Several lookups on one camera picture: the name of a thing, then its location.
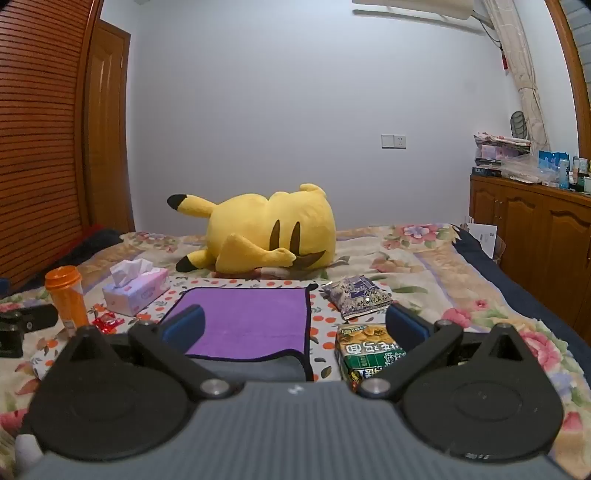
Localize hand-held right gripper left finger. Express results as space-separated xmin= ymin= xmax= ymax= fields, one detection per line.
xmin=56 ymin=304 xmax=232 ymax=400

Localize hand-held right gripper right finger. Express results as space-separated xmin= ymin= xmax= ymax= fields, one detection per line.
xmin=355 ymin=304 xmax=540 ymax=400

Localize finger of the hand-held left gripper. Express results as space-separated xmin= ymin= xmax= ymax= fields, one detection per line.
xmin=21 ymin=305 xmax=59 ymax=332

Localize purple towel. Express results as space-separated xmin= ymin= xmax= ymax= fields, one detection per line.
xmin=163 ymin=286 xmax=319 ymax=376

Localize orange lidded bottle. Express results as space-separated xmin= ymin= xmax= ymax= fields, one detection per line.
xmin=44 ymin=266 xmax=89 ymax=334

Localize green snack packet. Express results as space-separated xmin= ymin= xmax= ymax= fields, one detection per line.
xmin=335 ymin=323 xmax=408 ymax=393

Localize purple snack packet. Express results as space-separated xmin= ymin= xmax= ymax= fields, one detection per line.
xmin=322 ymin=274 xmax=393 ymax=321

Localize pink tissue box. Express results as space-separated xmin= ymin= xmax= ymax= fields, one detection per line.
xmin=102 ymin=258 xmax=171 ymax=317

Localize red candy wrapper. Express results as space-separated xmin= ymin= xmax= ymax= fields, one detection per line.
xmin=91 ymin=312 xmax=124 ymax=334

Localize dark cloth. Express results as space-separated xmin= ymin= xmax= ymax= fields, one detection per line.
xmin=14 ymin=224 xmax=125 ymax=289

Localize white paper bag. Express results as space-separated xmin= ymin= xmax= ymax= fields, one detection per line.
xmin=464 ymin=220 xmax=499 ymax=259

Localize dark blue blanket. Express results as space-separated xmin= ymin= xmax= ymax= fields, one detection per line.
xmin=451 ymin=224 xmax=591 ymax=370

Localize yellow plush toy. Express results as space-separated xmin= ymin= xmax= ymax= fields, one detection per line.
xmin=167 ymin=183 xmax=337 ymax=276

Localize wooden cabinet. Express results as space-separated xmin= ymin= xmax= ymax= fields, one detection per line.
xmin=469 ymin=174 xmax=591 ymax=330

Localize wooden louvered wardrobe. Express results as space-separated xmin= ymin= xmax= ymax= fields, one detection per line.
xmin=0 ymin=0 xmax=106 ymax=292

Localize stack of boxes and papers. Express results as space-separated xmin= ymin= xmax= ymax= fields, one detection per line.
xmin=471 ymin=132 xmax=533 ymax=179

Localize wooden door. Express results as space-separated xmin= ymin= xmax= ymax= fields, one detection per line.
xmin=82 ymin=18 xmax=136 ymax=234

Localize clear plastic bag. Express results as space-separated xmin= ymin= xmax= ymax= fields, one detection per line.
xmin=501 ymin=154 xmax=557 ymax=184

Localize blue box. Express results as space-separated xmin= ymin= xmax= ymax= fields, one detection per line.
xmin=538 ymin=150 xmax=572 ymax=185

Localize grey fly swatter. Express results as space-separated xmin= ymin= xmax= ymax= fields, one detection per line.
xmin=509 ymin=111 xmax=530 ymax=139

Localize beige patterned curtain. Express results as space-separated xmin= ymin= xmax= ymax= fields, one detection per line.
xmin=482 ymin=0 xmax=550 ymax=153

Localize white air conditioner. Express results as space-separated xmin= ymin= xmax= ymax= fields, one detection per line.
xmin=352 ymin=0 xmax=491 ymax=34

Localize wooden window frame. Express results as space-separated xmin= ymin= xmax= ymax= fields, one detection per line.
xmin=545 ymin=0 xmax=591 ymax=160

